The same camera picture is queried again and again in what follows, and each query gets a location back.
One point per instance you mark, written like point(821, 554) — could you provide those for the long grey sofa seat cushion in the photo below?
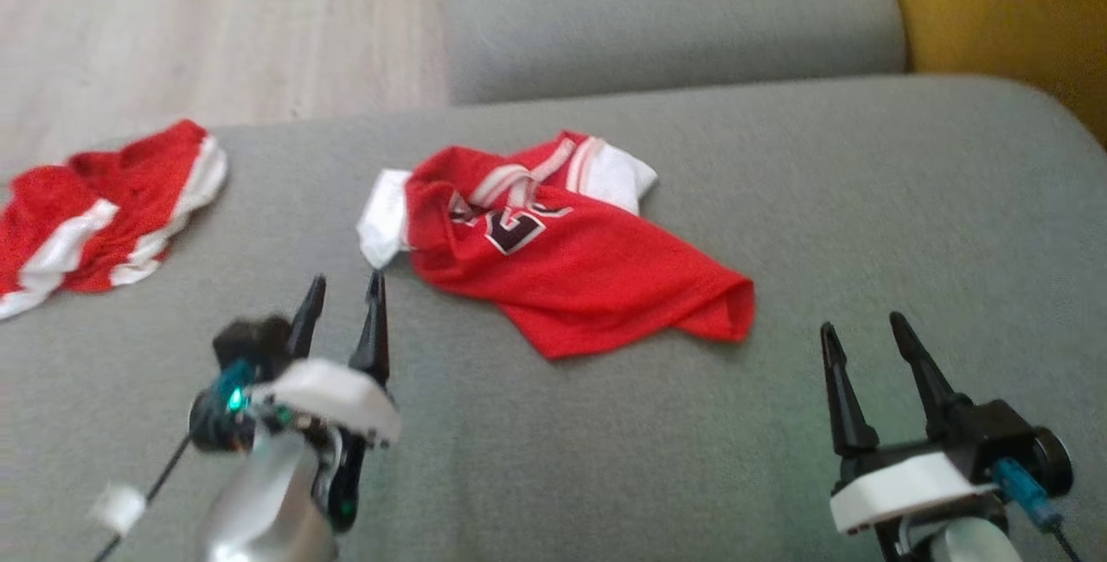
point(657, 17)

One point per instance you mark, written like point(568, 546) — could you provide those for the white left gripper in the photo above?
point(333, 398)

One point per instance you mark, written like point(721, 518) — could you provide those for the red shorts white stripes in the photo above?
point(104, 190)

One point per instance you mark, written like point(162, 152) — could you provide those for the red basketball jersey white sleeves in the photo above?
point(588, 268)

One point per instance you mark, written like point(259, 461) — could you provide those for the wide grey sofa seat cushion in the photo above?
point(605, 441)

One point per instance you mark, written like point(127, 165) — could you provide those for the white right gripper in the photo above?
point(899, 488)

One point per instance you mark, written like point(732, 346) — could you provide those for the large yellow sofa backrest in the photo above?
point(1012, 0)

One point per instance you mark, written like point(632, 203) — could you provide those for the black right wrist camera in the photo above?
point(995, 432)

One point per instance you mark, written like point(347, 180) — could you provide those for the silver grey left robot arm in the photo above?
point(259, 510)

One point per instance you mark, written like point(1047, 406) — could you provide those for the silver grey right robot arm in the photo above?
point(964, 545)

